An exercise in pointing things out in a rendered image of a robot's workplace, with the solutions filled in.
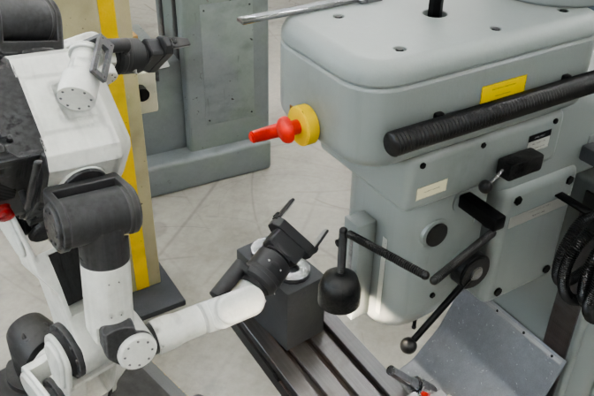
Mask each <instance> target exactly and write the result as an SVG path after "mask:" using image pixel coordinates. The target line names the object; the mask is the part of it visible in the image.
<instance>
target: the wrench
mask: <svg viewBox="0 0 594 396"><path fill-rule="evenodd" d="M378 1H383V0H324V1H320V2H314V3H310V4H302V5H296V6H292V7H287V8H283V9H277V10H273V11H265V12H259V13H255V14H250V15H246V16H240V17H237V21H238V22H239V23H241V24H242V25H246V24H251V23H256V22H260V21H265V20H269V19H278V18H283V17H287V16H292V15H296V14H301V13H305V12H310V11H318V10H322V9H328V8H332V7H337V6H341V5H346V4H354V3H359V4H369V3H374V2H378Z"/></svg>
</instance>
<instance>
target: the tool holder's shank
mask: <svg viewBox="0 0 594 396"><path fill-rule="evenodd" d="M386 374H387V375H388V376H390V377H392V378H394V379H396V380H397V381H399V382H401V383H402V384H404V385H405V386H406V387H407V388H408V389H409V390H410V391H414V390H416V389H418V387H419V381H418V379H417V378H416V377H411V376H409V375H408V374H406V373H404V372H403V371H401V370H400V369H397V368H396V367H394V366H392V365H390V366H388V367H387V369H386Z"/></svg>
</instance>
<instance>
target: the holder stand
mask: <svg viewBox="0 0 594 396"><path fill-rule="evenodd" d="M268 236H269V235H268ZM268 236H266V237H263V238H261V239H259V240H256V241H254V242H252V243H250V244H247V245H246V246H244V247H240V248H238V249H237V259H240V260H241V261H242V262H244V263H245V264H247V263H248V261H249V260H250V259H251V257H252V256H253V255H254V254H255V252H256V251H257V250H258V248H260V247H263V242H264V241H265V240H266V238H267V237H268ZM290 269H291V272H290V273H289V274H288V276H287V277H286V279H285V280H284V281H283V283H282V284H281V285H280V287H279V288H278V290H277V291H276V292H275V293H274V294H273V295H272V296H265V297H264V298H265V300H266V302H265V304H264V307H263V310H262V311H261V312H260V313H259V314H258V315H256V316H253V318H254V319H255V320H256V321H257V322H258V323H259V324H260V325H261V326H262V327H263V328H264V329H265V330H266V331H267V332H268V333H269V334H270V335H271V336H272V337H273V338H274V339H275V340H276V341H277V342H278V343H279V344H280V345H281V346H282V347H283V348H284V349H285V350H286V351H288V350H290V349H291V348H293V347H296V346H297V345H299V344H300V343H302V342H304V341H305V340H307V339H310V338H311V337H313V336H315V335H317V334H318V333H319V332H321V331H323V330H324V310H323V309H322V308H321V307H320V306H319V304H318V301H317V296H318V285H319V283H320V281H321V279H322V276H323V273H322V272H321V271H320V270H318V269H317V268H316V267H315V266H314V265H312V264H311V263H310V262H308V261H307V260H305V259H303V258H301V259H300V261H299V262H298V263H297V265H296V266H293V267H291V268H290Z"/></svg>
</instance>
